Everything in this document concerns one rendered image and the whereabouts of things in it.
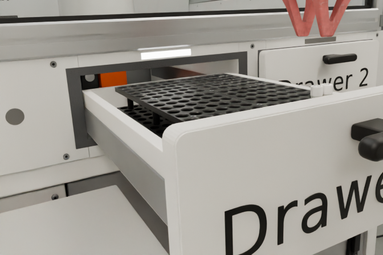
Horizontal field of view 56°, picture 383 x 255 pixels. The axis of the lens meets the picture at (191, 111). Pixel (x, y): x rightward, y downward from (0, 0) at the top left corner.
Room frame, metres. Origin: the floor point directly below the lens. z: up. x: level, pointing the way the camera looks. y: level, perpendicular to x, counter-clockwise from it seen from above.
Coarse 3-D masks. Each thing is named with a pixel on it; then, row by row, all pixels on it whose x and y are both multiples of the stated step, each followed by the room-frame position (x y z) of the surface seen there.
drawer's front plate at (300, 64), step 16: (288, 48) 0.63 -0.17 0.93; (304, 48) 0.64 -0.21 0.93; (320, 48) 0.66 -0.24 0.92; (336, 48) 0.68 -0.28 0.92; (352, 48) 0.70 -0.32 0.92; (368, 48) 0.72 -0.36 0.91; (272, 64) 0.61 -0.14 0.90; (288, 64) 0.63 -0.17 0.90; (304, 64) 0.64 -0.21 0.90; (320, 64) 0.66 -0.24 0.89; (336, 64) 0.68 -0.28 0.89; (352, 64) 0.70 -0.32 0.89; (368, 64) 0.72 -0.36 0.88; (288, 80) 0.63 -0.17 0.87; (304, 80) 0.64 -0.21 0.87; (320, 80) 0.66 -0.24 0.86; (336, 80) 0.68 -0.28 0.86; (352, 80) 0.70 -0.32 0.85; (368, 80) 0.72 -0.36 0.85
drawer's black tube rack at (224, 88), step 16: (176, 80) 0.52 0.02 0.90; (192, 80) 0.51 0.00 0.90; (208, 80) 0.51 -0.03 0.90; (224, 80) 0.50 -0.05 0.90; (240, 80) 0.49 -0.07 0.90; (256, 80) 0.49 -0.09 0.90; (128, 96) 0.43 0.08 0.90; (144, 96) 0.41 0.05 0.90; (160, 96) 0.41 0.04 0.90; (176, 96) 0.40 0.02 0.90; (192, 96) 0.40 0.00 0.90; (208, 96) 0.40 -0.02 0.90; (224, 96) 0.39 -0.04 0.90; (240, 96) 0.39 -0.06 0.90; (256, 96) 0.38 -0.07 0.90; (272, 96) 0.39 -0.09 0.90; (288, 96) 0.38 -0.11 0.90; (304, 96) 0.37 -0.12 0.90; (128, 112) 0.46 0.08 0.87; (144, 112) 0.46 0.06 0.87; (160, 112) 0.34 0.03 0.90; (176, 112) 0.34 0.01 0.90; (192, 112) 0.33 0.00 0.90; (208, 112) 0.33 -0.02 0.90; (160, 128) 0.38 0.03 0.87
